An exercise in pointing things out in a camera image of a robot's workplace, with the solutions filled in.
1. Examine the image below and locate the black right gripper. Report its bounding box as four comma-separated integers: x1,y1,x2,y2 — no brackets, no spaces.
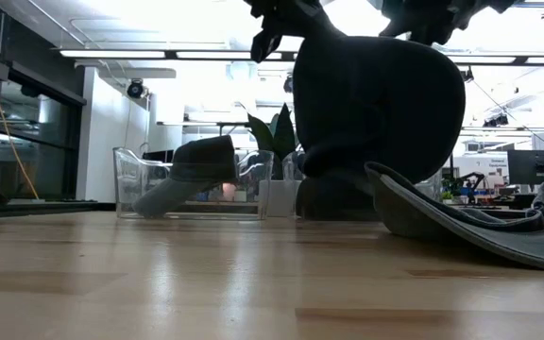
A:
379,0,519,47

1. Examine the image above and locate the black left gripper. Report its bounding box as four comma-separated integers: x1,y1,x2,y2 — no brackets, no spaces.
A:
246,0,324,63

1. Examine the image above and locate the light grey denim cap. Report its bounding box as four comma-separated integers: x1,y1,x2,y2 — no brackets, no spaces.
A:
364,161,544,274

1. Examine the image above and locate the green snake plant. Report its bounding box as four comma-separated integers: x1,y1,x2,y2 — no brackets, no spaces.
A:
246,102,301,181

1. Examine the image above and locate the white printed sign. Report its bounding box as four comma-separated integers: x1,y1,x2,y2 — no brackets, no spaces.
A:
455,153,509,190

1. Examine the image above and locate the long ceiling light bar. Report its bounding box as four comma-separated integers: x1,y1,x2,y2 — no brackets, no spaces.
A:
59,49,544,66

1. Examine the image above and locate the black computer monitor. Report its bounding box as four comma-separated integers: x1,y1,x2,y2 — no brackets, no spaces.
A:
506,149,544,186
142,149,175,165

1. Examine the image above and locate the black framed glass partition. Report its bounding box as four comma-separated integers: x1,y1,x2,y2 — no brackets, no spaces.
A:
0,0,88,204

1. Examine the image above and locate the yellow hanging cable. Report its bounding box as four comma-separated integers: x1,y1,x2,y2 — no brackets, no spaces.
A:
0,0,41,200

